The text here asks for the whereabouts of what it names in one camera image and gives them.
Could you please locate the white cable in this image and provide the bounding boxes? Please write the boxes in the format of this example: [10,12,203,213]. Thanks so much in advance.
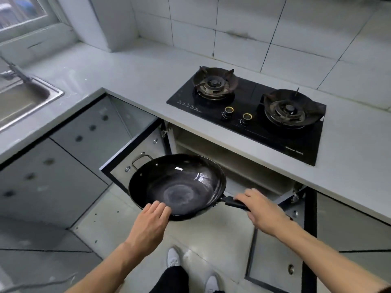
[0,273,79,293]

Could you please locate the person's black trousers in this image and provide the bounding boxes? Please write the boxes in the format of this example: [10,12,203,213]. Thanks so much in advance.
[149,266,226,293]

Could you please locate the white framed window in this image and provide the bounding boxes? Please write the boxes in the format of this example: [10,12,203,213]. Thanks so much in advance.
[0,0,77,68]

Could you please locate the black wok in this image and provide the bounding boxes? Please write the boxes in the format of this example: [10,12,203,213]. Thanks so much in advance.
[128,152,251,222]

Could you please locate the narrow grey cabinet door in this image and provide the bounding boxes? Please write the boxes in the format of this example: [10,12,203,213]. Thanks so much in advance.
[108,95,159,139]

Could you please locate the chrome curved faucet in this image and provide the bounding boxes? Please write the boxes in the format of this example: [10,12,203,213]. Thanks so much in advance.
[0,56,33,84]

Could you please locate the stainless steel sink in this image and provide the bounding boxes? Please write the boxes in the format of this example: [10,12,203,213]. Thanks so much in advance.
[0,77,65,133]

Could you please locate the white left shoe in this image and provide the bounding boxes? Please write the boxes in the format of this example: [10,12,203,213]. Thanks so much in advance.
[166,247,181,268]

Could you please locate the person's left hand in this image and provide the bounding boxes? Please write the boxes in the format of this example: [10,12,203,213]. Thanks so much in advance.
[125,200,172,257]

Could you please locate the white shoe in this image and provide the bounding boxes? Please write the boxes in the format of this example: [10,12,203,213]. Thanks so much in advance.
[204,273,221,293]
[166,247,181,268]

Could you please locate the person's right hand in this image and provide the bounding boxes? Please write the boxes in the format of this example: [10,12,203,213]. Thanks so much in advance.
[233,188,294,238]

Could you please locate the person's left forearm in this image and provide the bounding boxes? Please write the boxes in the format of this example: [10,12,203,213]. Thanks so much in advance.
[66,241,153,293]

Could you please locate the person's right forearm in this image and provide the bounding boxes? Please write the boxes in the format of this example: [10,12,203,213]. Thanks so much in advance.
[275,221,391,293]

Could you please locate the white right shoe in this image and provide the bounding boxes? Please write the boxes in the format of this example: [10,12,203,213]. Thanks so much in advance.
[204,273,221,293]

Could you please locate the black glass gas stove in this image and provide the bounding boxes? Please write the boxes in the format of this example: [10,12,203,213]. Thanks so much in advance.
[166,66,327,167]

